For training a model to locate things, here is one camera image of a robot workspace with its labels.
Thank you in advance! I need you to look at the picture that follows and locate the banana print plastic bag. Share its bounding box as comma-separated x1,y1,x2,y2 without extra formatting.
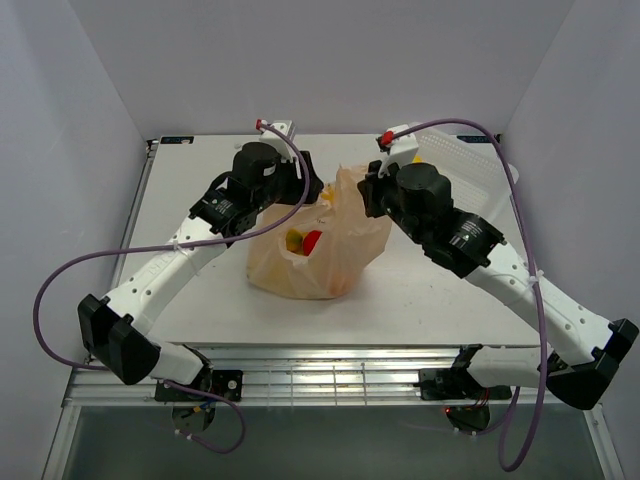
246,165,392,300

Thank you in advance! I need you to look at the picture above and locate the yellow banana bunch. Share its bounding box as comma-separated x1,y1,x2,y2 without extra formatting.
319,183,335,206

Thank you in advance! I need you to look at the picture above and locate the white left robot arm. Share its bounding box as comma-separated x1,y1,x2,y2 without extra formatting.
78,142,324,400

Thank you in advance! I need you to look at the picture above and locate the white plastic basket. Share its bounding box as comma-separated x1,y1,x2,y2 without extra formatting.
414,128,511,222

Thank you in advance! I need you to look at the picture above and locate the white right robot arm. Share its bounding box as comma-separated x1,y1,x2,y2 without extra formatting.
357,161,639,410

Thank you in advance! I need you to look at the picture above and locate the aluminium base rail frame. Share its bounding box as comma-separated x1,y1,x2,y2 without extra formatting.
42,133,626,480

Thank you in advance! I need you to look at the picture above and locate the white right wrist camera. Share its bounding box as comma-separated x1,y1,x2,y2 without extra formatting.
376,124,419,178

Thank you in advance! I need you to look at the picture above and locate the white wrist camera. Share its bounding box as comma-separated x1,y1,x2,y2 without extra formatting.
376,124,419,178
256,119,302,179

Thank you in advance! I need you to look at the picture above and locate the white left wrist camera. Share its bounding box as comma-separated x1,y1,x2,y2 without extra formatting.
256,119,302,179

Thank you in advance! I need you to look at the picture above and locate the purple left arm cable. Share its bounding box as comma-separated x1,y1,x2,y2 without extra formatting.
32,122,310,455

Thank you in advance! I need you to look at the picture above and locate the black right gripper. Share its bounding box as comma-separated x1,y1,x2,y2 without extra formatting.
356,157,424,245

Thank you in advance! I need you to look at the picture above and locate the green orange round fruit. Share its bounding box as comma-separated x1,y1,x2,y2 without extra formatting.
285,229,305,255

